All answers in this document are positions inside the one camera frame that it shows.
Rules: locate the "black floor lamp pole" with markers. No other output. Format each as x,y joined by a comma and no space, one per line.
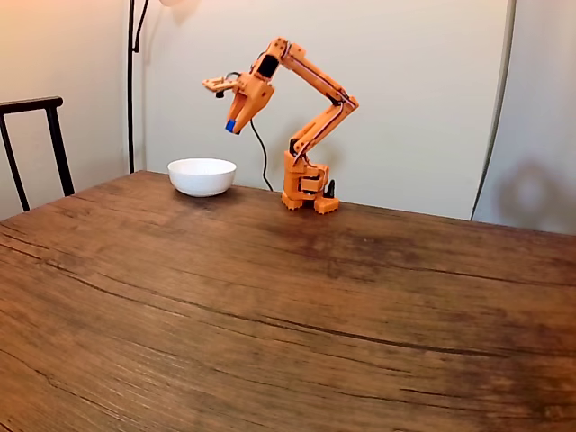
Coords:
130,90

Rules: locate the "black power plug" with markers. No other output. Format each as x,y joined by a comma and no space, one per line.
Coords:
332,189

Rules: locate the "orange camera mount bracket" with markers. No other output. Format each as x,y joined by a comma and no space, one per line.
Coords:
220,83

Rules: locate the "white bowl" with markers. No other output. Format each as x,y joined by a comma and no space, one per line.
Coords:
202,176

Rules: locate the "blue cube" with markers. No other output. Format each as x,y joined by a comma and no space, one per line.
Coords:
231,127

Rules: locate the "grey curved pole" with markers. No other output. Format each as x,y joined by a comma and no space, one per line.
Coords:
497,112

